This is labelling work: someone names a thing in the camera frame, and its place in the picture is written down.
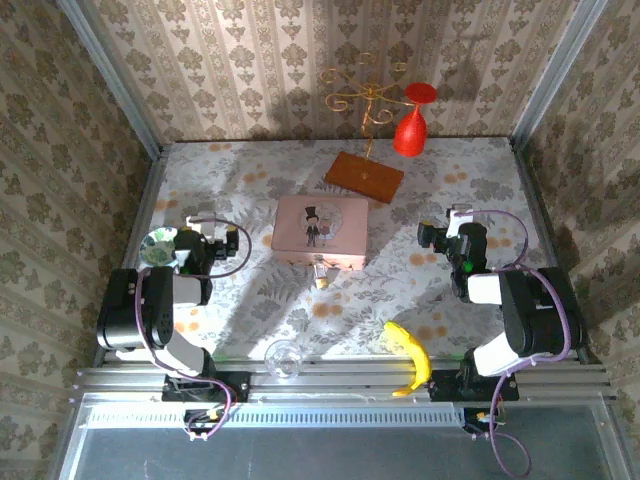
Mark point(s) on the pink tin box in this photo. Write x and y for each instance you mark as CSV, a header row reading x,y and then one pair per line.
x,y
320,225

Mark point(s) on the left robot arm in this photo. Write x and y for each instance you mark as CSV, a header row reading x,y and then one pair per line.
x,y
120,310

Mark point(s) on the green patterned bowl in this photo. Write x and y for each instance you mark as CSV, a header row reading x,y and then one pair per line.
x,y
155,250

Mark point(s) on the floral table cover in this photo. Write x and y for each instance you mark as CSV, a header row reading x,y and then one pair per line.
x,y
210,165

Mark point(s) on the red wine glass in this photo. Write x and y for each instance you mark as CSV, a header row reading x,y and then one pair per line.
x,y
410,135

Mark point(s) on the yellow banana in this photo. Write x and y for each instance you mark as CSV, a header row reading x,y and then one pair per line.
x,y
417,355

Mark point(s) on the clear glass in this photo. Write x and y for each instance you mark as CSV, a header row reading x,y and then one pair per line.
x,y
283,367

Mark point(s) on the small black connector board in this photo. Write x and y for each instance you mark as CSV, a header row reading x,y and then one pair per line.
x,y
482,420
202,420

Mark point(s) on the grey metal panel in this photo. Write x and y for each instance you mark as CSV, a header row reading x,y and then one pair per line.
x,y
325,455

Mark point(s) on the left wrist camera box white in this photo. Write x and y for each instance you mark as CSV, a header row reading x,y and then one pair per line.
x,y
209,230

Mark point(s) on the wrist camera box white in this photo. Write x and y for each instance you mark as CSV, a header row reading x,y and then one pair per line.
x,y
209,230
456,225

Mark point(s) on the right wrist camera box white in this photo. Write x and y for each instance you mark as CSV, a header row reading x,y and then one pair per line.
x,y
456,225

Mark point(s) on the aluminium side rail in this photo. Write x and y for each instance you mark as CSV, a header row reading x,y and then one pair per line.
x,y
536,200
146,200

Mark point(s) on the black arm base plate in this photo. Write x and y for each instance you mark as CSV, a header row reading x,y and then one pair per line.
x,y
445,390
235,390

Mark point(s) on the aluminium long mounting rail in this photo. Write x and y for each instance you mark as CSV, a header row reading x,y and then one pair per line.
x,y
350,380

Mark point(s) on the aluminium corner post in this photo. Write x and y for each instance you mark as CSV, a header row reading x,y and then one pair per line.
x,y
112,75
556,75

